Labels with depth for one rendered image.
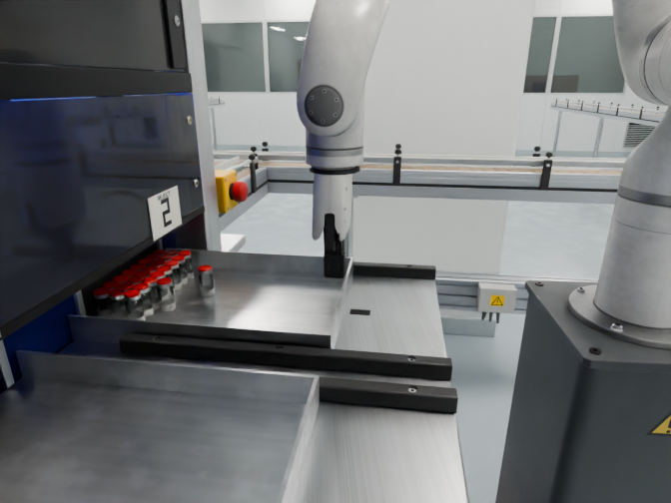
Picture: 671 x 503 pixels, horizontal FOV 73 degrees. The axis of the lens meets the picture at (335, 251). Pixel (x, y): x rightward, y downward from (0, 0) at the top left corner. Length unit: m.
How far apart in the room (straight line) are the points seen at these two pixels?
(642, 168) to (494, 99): 1.45
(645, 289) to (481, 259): 1.56
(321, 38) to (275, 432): 0.42
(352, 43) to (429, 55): 1.55
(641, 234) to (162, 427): 0.64
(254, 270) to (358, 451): 0.45
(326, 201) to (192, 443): 0.35
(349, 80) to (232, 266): 0.42
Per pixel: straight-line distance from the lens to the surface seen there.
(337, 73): 0.56
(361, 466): 0.44
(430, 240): 2.22
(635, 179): 0.74
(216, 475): 0.44
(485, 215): 2.21
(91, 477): 0.48
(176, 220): 0.73
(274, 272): 0.81
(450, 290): 1.67
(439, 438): 0.47
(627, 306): 0.77
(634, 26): 0.77
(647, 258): 0.75
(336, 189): 0.64
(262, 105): 9.02
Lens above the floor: 1.19
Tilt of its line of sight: 20 degrees down
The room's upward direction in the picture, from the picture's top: straight up
